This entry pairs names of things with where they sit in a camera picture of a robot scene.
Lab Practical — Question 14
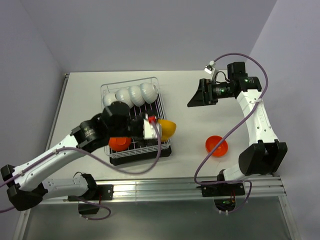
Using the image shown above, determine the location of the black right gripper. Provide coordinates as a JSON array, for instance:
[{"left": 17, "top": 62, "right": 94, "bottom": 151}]
[{"left": 187, "top": 78, "right": 235, "bottom": 107}]

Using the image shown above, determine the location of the orange plastic bowl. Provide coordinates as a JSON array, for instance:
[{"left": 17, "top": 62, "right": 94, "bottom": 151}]
[
  {"left": 108, "top": 137, "right": 132, "bottom": 152},
  {"left": 205, "top": 135, "right": 229, "bottom": 158}
]

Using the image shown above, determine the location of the yellow plastic bowl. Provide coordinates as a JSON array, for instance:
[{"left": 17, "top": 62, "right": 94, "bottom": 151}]
[{"left": 157, "top": 119, "right": 177, "bottom": 142}]

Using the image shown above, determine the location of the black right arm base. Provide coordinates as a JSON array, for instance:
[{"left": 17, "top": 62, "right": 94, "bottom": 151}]
[{"left": 197, "top": 183, "right": 246, "bottom": 214}]

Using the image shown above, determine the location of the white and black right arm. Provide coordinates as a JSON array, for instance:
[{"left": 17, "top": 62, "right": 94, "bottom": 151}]
[{"left": 187, "top": 62, "right": 288, "bottom": 195}]

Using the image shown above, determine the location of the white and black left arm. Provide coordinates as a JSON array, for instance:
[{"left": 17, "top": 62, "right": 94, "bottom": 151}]
[{"left": 0, "top": 101, "right": 159, "bottom": 211}]

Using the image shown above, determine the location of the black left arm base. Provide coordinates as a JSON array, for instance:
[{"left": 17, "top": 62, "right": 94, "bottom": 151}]
[{"left": 67, "top": 184, "right": 114, "bottom": 218}]

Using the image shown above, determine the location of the black drip tray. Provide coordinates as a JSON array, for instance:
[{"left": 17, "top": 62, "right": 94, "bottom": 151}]
[{"left": 104, "top": 97, "right": 167, "bottom": 166}]

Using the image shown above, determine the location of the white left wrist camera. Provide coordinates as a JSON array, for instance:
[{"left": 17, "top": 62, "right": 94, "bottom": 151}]
[{"left": 143, "top": 115, "right": 162, "bottom": 140}]

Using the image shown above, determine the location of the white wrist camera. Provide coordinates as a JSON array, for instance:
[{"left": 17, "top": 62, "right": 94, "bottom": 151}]
[
  {"left": 143, "top": 115, "right": 162, "bottom": 140},
  {"left": 204, "top": 60, "right": 218, "bottom": 82}
]

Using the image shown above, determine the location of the white wire dish rack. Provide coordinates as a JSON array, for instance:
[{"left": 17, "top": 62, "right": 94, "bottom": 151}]
[{"left": 100, "top": 76, "right": 167, "bottom": 159}]

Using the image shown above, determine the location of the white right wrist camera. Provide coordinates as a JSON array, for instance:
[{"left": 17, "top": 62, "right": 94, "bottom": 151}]
[{"left": 204, "top": 60, "right": 218, "bottom": 82}]

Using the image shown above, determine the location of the aluminium frame rail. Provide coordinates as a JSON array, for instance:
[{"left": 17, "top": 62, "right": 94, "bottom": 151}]
[{"left": 97, "top": 175, "right": 287, "bottom": 203}]

